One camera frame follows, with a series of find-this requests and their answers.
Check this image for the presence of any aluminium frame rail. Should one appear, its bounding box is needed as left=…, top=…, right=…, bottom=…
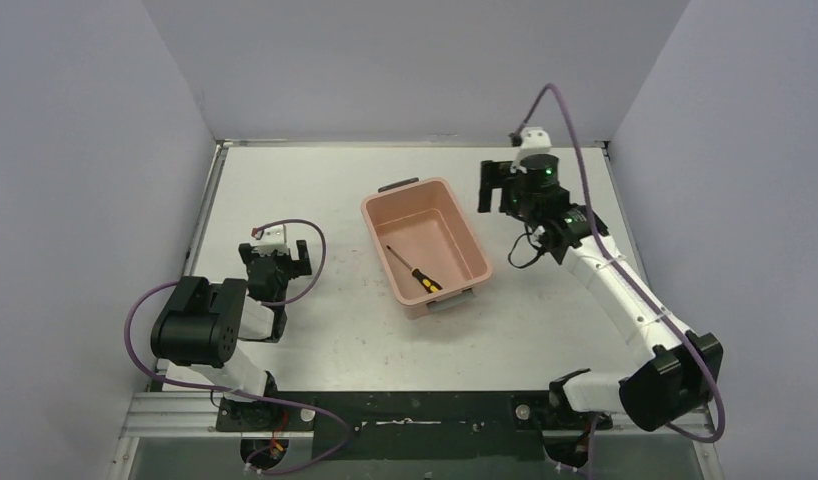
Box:
left=120, top=388, right=716, bottom=440

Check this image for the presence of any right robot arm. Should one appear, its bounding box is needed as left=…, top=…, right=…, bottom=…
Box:
left=478, top=154, right=723, bottom=431

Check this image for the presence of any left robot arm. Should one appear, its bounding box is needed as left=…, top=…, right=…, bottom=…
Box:
left=150, top=240, right=313, bottom=431

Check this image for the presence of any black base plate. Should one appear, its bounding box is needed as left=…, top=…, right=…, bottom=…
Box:
left=215, top=390, right=584, bottom=461

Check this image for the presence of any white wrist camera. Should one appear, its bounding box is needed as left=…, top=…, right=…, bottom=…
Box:
left=251, top=224, right=289, bottom=256
left=509, top=127, right=552, bottom=173

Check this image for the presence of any pink plastic bin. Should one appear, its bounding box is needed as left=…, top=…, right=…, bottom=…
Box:
left=360, top=177, right=493, bottom=320

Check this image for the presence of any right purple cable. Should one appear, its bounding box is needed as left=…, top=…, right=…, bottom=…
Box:
left=511, top=83, right=727, bottom=480

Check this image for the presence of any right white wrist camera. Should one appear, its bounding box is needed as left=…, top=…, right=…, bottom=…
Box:
left=509, top=127, right=552, bottom=173

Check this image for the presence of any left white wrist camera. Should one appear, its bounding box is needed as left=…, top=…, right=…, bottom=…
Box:
left=251, top=224, right=289, bottom=256

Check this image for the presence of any black yellow handled screwdriver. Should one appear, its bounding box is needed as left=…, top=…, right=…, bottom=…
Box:
left=386, top=245, right=442, bottom=293

